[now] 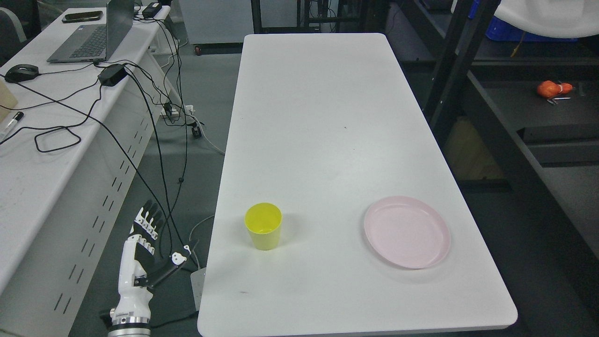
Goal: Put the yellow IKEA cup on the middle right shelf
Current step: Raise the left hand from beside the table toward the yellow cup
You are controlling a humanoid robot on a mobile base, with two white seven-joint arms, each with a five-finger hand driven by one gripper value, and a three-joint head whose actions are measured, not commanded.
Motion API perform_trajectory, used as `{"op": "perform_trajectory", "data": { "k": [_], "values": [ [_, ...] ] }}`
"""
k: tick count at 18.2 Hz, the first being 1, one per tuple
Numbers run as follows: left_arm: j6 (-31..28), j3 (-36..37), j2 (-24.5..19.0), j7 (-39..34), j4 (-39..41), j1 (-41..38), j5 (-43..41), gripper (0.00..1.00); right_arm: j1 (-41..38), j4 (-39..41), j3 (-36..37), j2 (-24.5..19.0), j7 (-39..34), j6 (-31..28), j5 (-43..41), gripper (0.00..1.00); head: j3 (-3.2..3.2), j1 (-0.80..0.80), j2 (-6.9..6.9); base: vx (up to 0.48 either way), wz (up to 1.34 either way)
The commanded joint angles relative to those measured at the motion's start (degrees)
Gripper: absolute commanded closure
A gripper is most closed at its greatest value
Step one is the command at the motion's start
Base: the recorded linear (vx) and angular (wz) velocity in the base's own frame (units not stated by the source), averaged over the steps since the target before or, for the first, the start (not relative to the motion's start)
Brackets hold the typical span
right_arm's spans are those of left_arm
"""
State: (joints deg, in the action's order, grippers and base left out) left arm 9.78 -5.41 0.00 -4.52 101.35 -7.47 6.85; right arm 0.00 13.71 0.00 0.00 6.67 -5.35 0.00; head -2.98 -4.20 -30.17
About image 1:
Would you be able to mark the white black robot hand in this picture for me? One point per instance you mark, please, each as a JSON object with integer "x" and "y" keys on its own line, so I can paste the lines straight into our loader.
{"x": 140, "y": 273}

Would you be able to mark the yellow plastic cup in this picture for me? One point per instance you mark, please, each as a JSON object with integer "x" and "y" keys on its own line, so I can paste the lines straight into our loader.
{"x": 263, "y": 222}

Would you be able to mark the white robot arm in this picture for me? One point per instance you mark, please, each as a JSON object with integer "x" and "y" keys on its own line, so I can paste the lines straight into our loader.
{"x": 130, "y": 326}

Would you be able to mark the dark metal shelf rack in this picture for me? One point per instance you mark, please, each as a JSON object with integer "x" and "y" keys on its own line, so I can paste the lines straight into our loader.
{"x": 546, "y": 148}

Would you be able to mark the orange toy on shelf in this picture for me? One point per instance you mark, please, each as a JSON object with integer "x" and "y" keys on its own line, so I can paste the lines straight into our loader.
{"x": 551, "y": 89}

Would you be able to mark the white power strip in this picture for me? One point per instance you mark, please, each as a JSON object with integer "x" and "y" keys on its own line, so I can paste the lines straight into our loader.
{"x": 197, "y": 279}

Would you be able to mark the white side desk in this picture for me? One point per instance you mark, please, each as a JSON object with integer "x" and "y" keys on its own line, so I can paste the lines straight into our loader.
{"x": 66, "y": 173}

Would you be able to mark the black power adapter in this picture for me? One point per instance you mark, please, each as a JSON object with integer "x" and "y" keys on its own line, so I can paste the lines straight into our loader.
{"x": 112, "y": 75}

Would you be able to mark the black white marker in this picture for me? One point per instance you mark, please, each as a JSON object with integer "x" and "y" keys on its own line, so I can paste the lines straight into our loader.
{"x": 11, "y": 125}

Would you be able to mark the wooden box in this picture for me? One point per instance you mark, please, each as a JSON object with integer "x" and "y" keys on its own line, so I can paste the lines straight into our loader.
{"x": 7, "y": 101}

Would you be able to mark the grey laptop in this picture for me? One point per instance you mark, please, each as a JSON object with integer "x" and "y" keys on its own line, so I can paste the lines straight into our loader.
{"x": 91, "y": 43}

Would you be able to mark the black computer mouse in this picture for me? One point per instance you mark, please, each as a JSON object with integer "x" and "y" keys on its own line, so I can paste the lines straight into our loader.
{"x": 21, "y": 73}

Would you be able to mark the white table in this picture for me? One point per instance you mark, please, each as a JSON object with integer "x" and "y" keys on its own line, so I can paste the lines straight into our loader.
{"x": 324, "y": 125}

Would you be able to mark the black smartphone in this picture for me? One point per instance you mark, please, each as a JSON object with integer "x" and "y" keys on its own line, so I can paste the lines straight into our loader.
{"x": 82, "y": 16}

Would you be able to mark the pink plastic plate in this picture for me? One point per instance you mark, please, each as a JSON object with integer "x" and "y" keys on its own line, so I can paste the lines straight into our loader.
{"x": 407, "y": 232}

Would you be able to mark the blue plastic crate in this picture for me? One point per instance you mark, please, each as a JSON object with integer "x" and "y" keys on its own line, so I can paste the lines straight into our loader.
{"x": 499, "y": 30}

